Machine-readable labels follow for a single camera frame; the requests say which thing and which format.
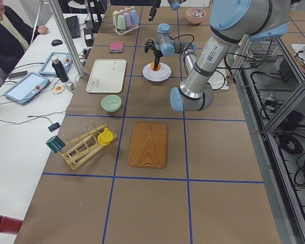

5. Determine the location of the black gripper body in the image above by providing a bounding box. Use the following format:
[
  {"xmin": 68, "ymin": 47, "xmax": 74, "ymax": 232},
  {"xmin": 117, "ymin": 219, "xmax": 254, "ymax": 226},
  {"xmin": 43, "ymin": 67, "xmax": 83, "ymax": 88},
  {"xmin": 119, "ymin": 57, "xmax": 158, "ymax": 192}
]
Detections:
[
  {"xmin": 148, "ymin": 0, "xmax": 161, "ymax": 21},
  {"xmin": 153, "ymin": 44, "xmax": 163, "ymax": 64}
]

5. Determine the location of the orange fruit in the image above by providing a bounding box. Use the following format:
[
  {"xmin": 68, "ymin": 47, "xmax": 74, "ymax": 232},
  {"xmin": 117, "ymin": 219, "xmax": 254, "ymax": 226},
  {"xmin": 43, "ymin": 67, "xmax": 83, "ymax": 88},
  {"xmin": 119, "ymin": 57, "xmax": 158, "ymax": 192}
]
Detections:
[{"xmin": 150, "ymin": 62, "xmax": 161, "ymax": 72}]

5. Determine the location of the white round plate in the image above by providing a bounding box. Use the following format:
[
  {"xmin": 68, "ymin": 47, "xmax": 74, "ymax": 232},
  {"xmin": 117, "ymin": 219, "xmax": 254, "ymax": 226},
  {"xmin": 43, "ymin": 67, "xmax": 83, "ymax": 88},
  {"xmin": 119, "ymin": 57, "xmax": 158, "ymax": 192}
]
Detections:
[{"xmin": 142, "ymin": 63, "xmax": 171, "ymax": 82}]

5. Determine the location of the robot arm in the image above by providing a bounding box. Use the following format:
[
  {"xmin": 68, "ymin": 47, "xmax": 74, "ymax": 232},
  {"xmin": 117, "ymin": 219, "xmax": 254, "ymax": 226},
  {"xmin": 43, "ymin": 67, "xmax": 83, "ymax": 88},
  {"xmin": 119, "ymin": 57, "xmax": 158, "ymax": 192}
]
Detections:
[
  {"xmin": 145, "ymin": 0, "xmax": 291, "ymax": 112},
  {"xmin": 148, "ymin": 0, "xmax": 186, "ymax": 21}
]

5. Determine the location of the cream bear serving tray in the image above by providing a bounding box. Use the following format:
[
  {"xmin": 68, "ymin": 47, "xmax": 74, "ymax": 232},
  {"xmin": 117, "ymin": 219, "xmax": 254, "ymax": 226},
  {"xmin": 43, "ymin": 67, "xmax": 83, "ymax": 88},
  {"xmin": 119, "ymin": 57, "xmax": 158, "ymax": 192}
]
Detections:
[{"xmin": 85, "ymin": 59, "xmax": 127, "ymax": 94}]

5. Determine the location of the blue tumbler cup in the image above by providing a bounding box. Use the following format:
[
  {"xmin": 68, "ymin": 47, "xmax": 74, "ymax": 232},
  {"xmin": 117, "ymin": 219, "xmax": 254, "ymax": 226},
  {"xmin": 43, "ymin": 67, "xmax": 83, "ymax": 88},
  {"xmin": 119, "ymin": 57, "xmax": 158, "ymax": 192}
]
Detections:
[{"xmin": 130, "ymin": 9, "xmax": 139, "ymax": 25}]

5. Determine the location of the purple tumbler cup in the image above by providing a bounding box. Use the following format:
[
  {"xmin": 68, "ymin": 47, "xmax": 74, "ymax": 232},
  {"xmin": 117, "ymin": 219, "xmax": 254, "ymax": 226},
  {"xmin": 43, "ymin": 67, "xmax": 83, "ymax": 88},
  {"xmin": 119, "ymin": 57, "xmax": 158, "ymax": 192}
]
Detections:
[{"xmin": 123, "ymin": 12, "xmax": 132, "ymax": 28}]

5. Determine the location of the green tumbler cup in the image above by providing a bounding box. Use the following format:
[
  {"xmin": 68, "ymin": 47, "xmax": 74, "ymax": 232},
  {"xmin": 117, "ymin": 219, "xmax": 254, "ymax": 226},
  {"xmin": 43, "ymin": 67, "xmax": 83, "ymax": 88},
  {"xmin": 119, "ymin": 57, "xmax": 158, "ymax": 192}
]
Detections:
[{"xmin": 117, "ymin": 15, "xmax": 126, "ymax": 32}]

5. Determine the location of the pink folded cloth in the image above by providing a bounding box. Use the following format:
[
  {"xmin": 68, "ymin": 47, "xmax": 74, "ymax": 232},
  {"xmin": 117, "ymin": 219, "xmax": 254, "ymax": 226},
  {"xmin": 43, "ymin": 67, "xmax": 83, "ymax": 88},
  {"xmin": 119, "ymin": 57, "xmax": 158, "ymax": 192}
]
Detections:
[{"xmin": 109, "ymin": 41, "xmax": 124, "ymax": 51}]

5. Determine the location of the pink bowl with ice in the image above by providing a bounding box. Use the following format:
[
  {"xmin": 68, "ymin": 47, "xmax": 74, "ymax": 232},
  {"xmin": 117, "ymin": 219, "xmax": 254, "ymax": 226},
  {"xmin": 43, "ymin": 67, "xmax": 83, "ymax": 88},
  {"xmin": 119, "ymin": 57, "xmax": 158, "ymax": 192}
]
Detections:
[{"xmin": 186, "ymin": 8, "xmax": 206, "ymax": 25}]

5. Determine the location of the metal scoop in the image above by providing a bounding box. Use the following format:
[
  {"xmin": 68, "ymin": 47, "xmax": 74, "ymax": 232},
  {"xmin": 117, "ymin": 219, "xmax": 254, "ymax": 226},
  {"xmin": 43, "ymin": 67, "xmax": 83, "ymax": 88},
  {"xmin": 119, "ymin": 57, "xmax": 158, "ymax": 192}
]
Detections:
[{"xmin": 192, "ymin": 4, "xmax": 206, "ymax": 18}]

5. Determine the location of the light green bowl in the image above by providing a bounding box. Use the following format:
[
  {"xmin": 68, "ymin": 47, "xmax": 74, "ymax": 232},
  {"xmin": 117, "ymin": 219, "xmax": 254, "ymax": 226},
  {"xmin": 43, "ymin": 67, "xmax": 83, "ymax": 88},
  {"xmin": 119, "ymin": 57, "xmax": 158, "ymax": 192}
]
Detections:
[{"xmin": 101, "ymin": 95, "xmax": 122, "ymax": 112}]

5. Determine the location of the wooden cutting board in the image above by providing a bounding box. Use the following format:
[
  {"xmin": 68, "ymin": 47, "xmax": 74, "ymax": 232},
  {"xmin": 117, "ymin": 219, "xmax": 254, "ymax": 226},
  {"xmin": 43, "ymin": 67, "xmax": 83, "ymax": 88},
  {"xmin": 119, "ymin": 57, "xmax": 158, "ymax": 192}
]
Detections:
[{"xmin": 128, "ymin": 121, "xmax": 168, "ymax": 169}]

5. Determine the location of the black keyboard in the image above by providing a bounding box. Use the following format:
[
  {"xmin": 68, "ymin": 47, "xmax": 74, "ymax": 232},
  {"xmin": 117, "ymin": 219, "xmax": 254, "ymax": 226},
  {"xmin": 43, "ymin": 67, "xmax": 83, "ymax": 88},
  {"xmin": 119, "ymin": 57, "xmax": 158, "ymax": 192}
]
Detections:
[{"xmin": 65, "ymin": 15, "xmax": 81, "ymax": 39}]

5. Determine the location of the small metal tin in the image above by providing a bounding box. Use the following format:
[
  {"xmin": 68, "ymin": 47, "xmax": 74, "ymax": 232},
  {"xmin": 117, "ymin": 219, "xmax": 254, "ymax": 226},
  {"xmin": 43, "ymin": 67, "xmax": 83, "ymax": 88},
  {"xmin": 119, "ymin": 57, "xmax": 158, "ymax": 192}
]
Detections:
[{"xmin": 66, "ymin": 82, "xmax": 75, "ymax": 92}]

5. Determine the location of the yellow mug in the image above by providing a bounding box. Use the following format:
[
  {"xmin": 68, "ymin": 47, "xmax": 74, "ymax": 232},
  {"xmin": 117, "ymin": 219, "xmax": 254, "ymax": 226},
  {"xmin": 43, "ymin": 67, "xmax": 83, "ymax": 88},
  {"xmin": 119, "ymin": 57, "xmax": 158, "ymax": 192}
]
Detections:
[{"xmin": 98, "ymin": 128, "xmax": 114, "ymax": 146}]

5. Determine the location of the teach pendant far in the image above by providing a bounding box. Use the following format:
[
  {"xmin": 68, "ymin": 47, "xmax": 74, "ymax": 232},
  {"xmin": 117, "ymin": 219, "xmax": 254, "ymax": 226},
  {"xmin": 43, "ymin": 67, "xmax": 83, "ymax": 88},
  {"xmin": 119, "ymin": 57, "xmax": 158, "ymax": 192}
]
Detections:
[{"xmin": 39, "ymin": 52, "xmax": 73, "ymax": 77}]

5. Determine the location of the teach pendant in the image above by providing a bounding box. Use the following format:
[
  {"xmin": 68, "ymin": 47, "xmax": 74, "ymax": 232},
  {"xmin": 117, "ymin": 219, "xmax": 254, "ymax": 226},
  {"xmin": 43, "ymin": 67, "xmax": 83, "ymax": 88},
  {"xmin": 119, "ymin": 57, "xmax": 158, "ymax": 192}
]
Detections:
[
  {"xmin": 4, "ymin": 72, "xmax": 50, "ymax": 105},
  {"xmin": 39, "ymin": 52, "xmax": 73, "ymax": 77}
]

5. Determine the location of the black water bottle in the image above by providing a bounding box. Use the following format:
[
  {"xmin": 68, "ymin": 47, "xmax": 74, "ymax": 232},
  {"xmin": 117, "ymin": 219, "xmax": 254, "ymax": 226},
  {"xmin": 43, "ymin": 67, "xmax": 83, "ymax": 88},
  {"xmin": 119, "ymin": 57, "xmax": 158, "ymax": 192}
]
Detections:
[{"xmin": 51, "ymin": 55, "xmax": 69, "ymax": 82}]

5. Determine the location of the egg shaped coaster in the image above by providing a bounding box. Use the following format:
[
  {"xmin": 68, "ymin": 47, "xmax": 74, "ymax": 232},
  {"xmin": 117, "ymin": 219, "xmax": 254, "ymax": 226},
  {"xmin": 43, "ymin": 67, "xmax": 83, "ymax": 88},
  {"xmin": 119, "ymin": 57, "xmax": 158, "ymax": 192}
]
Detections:
[{"xmin": 52, "ymin": 85, "xmax": 65, "ymax": 95}]

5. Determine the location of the black computer mouse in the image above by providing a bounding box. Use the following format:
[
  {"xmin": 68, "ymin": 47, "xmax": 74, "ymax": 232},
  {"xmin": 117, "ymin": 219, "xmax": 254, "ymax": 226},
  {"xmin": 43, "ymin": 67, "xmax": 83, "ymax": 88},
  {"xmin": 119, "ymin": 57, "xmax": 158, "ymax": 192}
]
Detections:
[{"xmin": 51, "ymin": 39, "xmax": 63, "ymax": 46}]

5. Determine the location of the wooden dish rack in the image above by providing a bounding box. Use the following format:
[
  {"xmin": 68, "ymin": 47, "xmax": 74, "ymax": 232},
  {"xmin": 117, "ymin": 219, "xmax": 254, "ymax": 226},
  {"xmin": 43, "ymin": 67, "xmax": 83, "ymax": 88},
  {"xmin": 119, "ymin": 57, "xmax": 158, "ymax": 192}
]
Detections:
[{"xmin": 59, "ymin": 122, "xmax": 117, "ymax": 170}]

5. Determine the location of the small black device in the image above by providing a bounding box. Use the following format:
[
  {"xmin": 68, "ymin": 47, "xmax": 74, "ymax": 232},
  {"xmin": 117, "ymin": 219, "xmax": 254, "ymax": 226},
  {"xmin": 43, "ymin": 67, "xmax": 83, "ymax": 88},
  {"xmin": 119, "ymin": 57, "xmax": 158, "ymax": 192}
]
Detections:
[{"xmin": 48, "ymin": 123, "xmax": 60, "ymax": 132}]

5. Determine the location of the dark green mug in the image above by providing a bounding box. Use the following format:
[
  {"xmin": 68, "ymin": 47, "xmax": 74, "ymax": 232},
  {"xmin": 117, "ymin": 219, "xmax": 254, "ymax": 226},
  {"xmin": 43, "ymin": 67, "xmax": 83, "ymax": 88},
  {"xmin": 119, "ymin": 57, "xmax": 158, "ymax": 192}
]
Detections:
[{"xmin": 46, "ymin": 136, "xmax": 66, "ymax": 154}]

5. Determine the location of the smartphone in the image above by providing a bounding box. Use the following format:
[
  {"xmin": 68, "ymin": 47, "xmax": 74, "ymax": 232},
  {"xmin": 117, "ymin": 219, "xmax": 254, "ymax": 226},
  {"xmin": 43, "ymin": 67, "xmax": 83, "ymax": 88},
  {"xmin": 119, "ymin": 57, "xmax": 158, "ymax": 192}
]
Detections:
[{"xmin": 8, "ymin": 71, "xmax": 28, "ymax": 80}]

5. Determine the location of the teach pendant near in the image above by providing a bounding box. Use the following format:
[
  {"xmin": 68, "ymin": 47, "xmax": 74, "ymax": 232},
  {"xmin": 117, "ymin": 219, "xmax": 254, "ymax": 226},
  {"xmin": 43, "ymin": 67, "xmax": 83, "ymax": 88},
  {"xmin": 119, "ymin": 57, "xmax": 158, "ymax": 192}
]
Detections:
[{"xmin": 4, "ymin": 72, "xmax": 50, "ymax": 105}]

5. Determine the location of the seated person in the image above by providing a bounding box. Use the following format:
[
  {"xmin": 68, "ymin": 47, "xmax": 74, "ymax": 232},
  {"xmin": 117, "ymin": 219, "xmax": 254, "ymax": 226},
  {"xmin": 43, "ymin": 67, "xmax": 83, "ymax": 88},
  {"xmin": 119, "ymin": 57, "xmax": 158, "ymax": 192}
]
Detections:
[{"xmin": 0, "ymin": 1, "xmax": 49, "ymax": 74}]

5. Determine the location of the red cylinder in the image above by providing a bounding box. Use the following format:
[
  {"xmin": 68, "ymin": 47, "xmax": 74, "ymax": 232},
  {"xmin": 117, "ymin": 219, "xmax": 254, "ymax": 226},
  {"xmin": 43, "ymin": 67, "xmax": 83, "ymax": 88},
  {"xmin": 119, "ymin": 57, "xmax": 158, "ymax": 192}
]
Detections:
[{"xmin": 0, "ymin": 215, "xmax": 23, "ymax": 234}]

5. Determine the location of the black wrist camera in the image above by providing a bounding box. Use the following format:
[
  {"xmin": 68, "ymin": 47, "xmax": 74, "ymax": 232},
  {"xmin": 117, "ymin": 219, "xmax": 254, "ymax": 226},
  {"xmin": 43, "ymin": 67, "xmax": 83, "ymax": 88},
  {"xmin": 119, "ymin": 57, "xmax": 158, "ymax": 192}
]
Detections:
[{"xmin": 144, "ymin": 39, "xmax": 155, "ymax": 53}]

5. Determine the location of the white wire cup rack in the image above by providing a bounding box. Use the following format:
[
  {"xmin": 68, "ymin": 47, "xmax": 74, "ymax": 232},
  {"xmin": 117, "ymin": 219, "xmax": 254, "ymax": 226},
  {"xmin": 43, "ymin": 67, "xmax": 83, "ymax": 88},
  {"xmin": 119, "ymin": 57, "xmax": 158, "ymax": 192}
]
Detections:
[{"xmin": 112, "ymin": 6, "xmax": 139, "ymax": 35}]

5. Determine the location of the aluminium frame post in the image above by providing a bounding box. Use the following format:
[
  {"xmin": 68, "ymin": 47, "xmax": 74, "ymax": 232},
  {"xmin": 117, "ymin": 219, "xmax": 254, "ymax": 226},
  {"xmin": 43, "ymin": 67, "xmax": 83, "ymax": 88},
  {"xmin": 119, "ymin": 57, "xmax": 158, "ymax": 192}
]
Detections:
[{"xmin": 48, "ymin": 0, "xmax": 85, "ymax": 78}]

